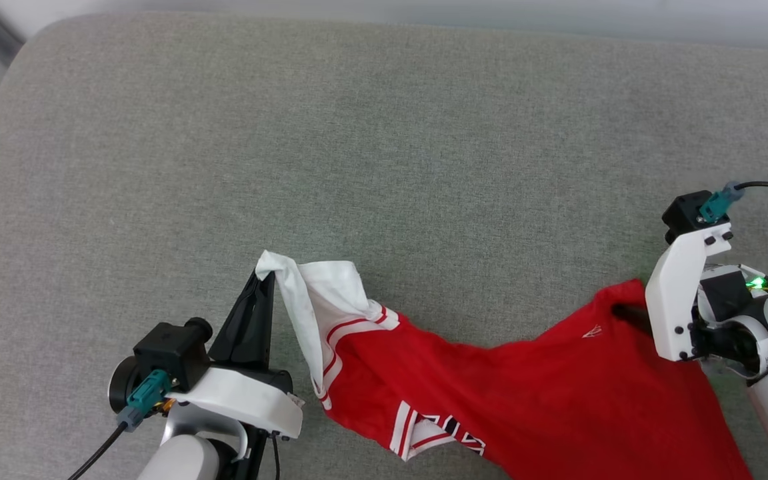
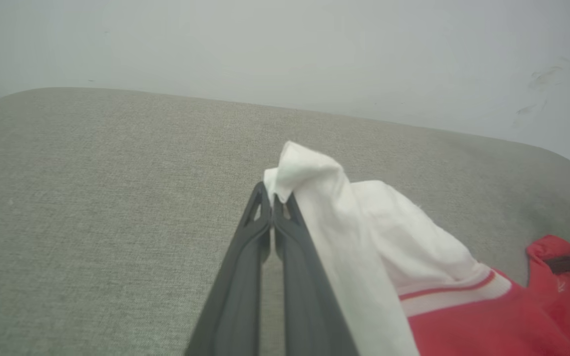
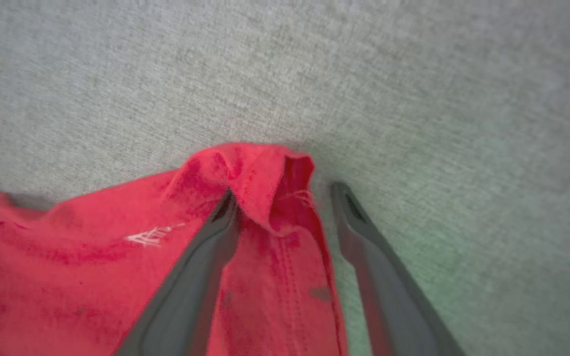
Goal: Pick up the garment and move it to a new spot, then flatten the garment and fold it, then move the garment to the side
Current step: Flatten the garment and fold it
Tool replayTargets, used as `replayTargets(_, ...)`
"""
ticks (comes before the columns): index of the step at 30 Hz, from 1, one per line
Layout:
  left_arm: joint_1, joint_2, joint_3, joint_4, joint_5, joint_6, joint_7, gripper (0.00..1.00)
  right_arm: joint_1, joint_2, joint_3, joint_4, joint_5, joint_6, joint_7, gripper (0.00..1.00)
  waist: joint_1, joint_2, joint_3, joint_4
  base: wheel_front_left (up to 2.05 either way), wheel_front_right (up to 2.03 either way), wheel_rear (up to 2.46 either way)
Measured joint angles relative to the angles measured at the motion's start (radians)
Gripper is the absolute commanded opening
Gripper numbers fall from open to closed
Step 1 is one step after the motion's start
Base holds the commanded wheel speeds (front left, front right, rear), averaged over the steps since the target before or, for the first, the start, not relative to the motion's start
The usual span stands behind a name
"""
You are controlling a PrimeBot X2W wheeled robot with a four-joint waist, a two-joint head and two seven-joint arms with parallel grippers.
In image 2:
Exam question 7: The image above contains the grey fabric sofa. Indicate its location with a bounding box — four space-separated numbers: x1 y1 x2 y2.
0 87 570 356

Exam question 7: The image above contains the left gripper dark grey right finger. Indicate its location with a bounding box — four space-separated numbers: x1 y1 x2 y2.
272 192 360 356

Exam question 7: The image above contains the red and white shirt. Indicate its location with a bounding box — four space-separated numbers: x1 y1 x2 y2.
263 140 570 356

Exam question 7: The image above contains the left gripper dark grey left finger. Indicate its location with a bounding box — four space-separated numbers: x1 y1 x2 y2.
185 181 272 356

